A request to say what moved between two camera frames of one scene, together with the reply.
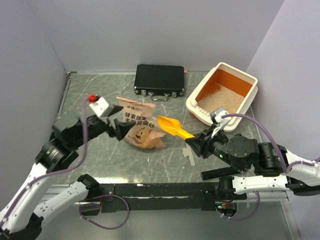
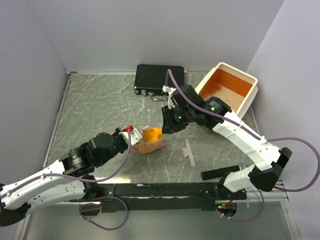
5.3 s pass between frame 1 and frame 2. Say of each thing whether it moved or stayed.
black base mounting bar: stayed
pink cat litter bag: moved
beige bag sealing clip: stayed
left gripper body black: moved
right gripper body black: moved
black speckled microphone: stayed
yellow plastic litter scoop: moved
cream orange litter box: stayed
